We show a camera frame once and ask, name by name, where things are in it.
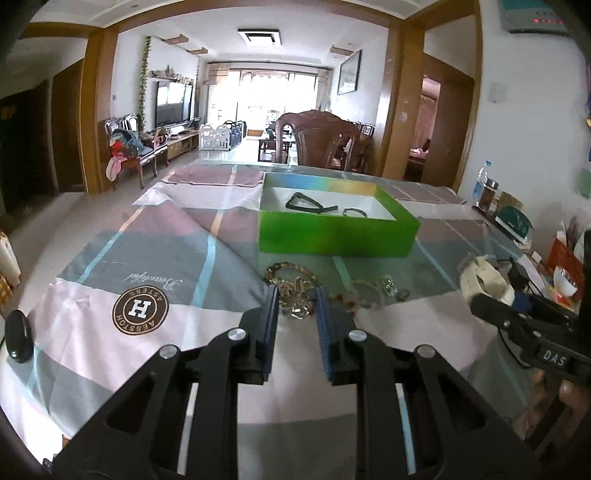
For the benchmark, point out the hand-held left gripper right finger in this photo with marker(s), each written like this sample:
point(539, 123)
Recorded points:
point(323, 323)

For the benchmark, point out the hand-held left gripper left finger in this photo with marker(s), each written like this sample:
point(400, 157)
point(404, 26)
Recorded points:
point(272, 314)

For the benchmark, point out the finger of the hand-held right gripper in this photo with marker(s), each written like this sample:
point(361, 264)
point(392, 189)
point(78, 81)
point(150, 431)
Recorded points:
point(489, 307)
point(524, 302)

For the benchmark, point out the green cardboard box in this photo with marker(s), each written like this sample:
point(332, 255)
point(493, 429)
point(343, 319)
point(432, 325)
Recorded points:
point(337, 233)

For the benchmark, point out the person's right hand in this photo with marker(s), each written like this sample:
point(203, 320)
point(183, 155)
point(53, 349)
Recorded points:
point(575, 399)

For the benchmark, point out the black power adapter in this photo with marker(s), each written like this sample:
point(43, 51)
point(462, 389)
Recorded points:
point(521, 273)

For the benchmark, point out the orange basket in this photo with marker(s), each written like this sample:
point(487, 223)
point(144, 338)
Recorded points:
point(561, 258)

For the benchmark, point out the green tissue box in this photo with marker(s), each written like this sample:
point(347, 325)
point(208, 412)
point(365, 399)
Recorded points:
point(513, 224)

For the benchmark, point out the glass jar with metal lid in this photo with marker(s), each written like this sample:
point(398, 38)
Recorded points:
point(489, 198)

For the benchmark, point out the plastic water bottle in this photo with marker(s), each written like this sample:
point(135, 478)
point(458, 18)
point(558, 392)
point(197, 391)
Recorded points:
point(479, 177)

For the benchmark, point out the patchwork tablecloth with round logo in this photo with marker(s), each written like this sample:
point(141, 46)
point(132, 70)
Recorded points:
point(138, 240)

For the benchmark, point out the carved wooden dining chair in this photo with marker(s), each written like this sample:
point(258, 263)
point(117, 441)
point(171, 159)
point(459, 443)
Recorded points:
point(330, 143)

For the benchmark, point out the blue baby fence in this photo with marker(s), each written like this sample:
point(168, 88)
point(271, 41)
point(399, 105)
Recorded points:
point(236, 134)

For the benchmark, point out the white baby fence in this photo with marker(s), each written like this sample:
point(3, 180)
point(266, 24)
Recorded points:
point(214, 138)

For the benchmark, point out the wooden television cabinet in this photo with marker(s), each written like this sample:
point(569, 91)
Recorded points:
point(180, 144)

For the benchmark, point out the silver framed armchair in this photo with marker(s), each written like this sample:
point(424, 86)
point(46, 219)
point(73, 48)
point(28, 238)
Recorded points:
point(143, 154)

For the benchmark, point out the pile of clothes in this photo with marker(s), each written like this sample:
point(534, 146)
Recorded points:
point(122, 145)

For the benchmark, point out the flat screen television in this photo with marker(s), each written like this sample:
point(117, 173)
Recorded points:
point(173, 101)

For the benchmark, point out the black computer mouse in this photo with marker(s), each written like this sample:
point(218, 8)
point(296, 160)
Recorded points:
point(18, 337)

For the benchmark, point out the stacked cardboard boxes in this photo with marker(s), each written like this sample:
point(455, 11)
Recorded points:
point(8, 267)

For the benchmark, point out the green leaf garland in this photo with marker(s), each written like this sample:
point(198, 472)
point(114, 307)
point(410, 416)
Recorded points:
point(144, 78)

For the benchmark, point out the green wall card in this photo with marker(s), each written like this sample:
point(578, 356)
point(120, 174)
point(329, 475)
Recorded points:
point(585, 182)

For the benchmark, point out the white wall box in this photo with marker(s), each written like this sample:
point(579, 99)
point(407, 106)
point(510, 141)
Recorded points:
point(496, 92)

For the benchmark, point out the framed wall picture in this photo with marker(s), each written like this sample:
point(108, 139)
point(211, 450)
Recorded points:
point(349, 73)

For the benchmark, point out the wall unit with red lights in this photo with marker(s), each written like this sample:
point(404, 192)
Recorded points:
point(535, 16)

